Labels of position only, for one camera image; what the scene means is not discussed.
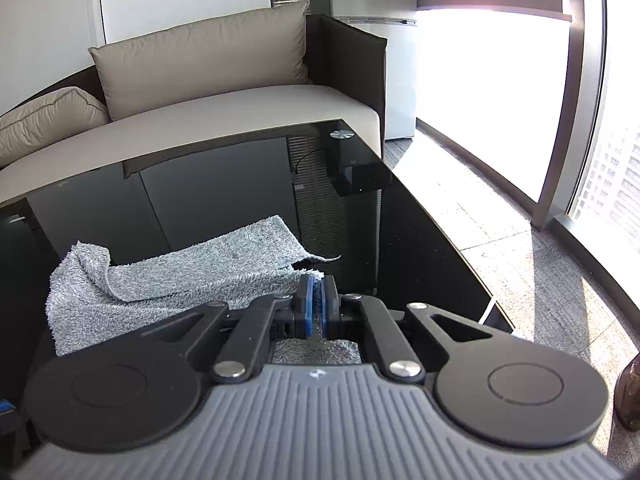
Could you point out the small beige cushion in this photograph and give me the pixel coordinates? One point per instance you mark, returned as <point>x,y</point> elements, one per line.
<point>45,125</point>

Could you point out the grey window frame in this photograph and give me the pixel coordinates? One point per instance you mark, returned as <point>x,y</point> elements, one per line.
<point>570,110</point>

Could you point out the white fridge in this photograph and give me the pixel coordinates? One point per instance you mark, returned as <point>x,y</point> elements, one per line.
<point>395,60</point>

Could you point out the grey fluffy towel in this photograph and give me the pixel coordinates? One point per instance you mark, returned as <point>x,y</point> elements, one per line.
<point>200,270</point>

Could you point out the round metal table cap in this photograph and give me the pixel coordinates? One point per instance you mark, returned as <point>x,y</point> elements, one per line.
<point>341,134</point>

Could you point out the dark brown object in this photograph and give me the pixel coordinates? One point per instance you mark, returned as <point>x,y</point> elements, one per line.
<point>630,395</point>

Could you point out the large beige cushion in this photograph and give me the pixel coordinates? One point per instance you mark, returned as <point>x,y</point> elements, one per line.
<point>200,60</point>

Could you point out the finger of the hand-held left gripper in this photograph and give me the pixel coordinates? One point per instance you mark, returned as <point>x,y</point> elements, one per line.
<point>5,407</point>

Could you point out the dark brown sofa beige seat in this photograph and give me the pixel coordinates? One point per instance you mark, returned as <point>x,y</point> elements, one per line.
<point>200,120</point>

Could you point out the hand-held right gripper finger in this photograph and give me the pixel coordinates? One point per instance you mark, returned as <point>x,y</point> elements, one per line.
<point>321,310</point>
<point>312,310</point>

